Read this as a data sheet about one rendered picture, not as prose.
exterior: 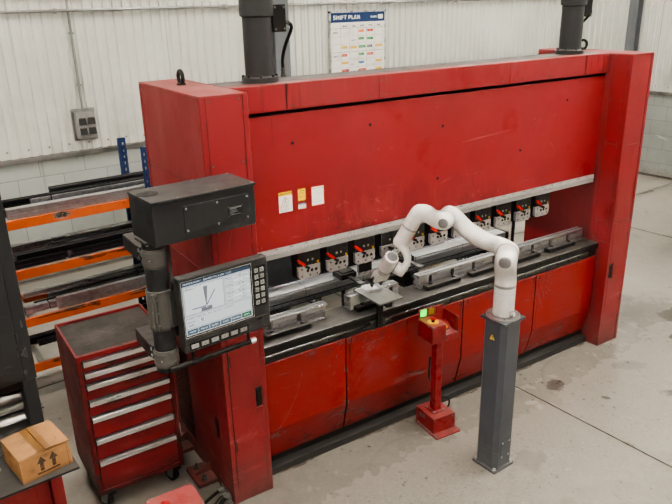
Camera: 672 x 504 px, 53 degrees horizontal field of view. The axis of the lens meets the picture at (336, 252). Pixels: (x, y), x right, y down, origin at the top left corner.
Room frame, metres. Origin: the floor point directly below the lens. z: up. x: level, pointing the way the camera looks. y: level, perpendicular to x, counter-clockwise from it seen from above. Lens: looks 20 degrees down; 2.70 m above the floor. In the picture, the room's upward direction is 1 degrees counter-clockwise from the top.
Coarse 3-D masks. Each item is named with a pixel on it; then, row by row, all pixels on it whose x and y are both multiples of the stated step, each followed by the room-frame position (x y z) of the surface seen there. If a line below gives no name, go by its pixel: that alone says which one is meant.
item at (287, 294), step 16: (448, 240) 4.82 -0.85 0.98; (464, 240) 4.81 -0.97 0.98; (416, 256) 4.50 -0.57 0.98; (432, 256) 4.57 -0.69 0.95; (448, 256) 4.67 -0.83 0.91; (272, 288) 3.99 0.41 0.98; (288, 288) 3.98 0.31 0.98; (304, 288) 3.99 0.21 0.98; (320, 288) 4.05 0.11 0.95; (336, 288) 4.13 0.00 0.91; (272, 304) 3.86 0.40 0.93; (288, 304) 3.92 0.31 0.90
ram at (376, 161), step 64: (256, 128) 3.54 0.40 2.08; (320, 128) 3.75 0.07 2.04; (384, 128) 3.99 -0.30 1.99; (448, 128) 4.27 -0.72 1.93; (512, 128) 4.58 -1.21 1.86; (576, 128) 4.95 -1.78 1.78; (256, 192) 3.52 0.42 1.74; (384, 192) 3.99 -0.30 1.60; (448, 192) 4.28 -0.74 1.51; (512, 192) 4.61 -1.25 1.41
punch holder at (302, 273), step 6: (306, 252) 3.68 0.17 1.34; (312, 252) 3.70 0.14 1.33; (318, 252) 3.73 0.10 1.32; (294, 258) 3.68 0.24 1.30; (300, 258) 3.66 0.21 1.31; (306, 258) 3.68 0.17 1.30; (312, 258) 3.70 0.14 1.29; (318, 258) 3.72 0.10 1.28; (294, 264) 3.68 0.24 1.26; (306, 264) 3.68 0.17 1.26; (312, 264) 3.70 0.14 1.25; (318, 264) 3.72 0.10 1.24; (294, 270) 3.69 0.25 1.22; (300, 270) 3.65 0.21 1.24; (306, 270) 3.67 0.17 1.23; (312, 270) 3.70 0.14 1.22; (318, 270) 3.72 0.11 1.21; (294, 276) 3.70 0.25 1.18; (300, 276) 3.65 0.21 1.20; (306, 276) 3.67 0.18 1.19; (312, 276) 3.70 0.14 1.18
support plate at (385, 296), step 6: (360, 288) 3.92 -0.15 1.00; (384, 288) 3.91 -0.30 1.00; (360, 294) 3.84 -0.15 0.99; (366, 294) 3.82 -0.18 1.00; (372, 294) 3.82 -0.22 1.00; (378, 294) 3.82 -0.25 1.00; (384, 294) 3.81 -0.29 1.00; (390, 294) 3.81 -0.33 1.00; (396, 294) 3.81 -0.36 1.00; (372, 300) 3.73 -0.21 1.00; (378, 300) 3.73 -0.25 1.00; (384, 300) 3.73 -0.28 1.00; (390, 300) 3.72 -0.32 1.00; (396, 300) 3.74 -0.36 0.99
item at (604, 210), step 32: (640, 64) 4.97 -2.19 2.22; (608, 96) 5.06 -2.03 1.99; (640, 96) 5.00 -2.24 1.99; (608, 128) 5.03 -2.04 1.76; (640, 128) 5.03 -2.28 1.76; (608, 160) 5.00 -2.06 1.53; (576, 192) 5.21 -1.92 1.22; (608, 192) 4.98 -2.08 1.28; (544, 224) 5.45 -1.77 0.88; (576, 224) 5.19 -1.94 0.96; (608, 224) 4.95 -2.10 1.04; (608, 256) 4.92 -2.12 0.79; (608, 288) 4.95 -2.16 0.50; (608, 320) 4.98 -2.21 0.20
